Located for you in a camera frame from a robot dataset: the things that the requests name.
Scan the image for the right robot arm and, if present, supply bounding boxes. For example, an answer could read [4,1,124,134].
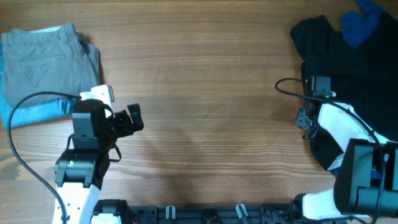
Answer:
[301,103,397,222]

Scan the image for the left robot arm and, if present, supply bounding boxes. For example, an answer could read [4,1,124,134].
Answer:
[52,99,144,223]

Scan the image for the dark blue garment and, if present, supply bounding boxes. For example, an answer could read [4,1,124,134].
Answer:
[340,0,385,49]

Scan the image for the folded light blue jeans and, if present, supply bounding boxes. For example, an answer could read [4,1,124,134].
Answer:
[1,42,76,128]

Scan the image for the black shorts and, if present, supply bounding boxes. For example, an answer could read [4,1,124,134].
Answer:
[290,11,398,172]

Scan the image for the folded grey trousers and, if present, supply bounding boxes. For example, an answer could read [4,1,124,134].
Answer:
[1,23,100,106]

